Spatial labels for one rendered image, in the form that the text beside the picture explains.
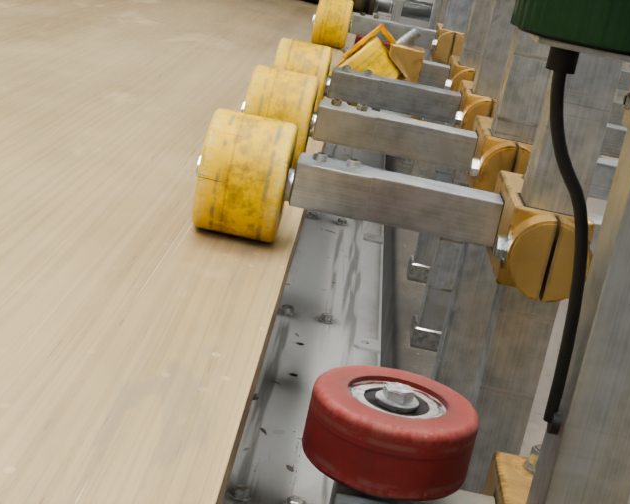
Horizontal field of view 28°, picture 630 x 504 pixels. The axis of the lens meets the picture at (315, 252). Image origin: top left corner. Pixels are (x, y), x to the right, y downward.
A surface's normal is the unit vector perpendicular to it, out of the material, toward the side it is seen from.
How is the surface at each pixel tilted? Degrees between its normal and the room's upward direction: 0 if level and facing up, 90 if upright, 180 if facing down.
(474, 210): 90
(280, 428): 0
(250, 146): 47
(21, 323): 0
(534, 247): 90
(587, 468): 90
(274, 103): 68
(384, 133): 90
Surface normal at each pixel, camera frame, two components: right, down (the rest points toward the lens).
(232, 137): 0.11, -0.54
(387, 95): -0.06, 0.26
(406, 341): 0.20, -0.94
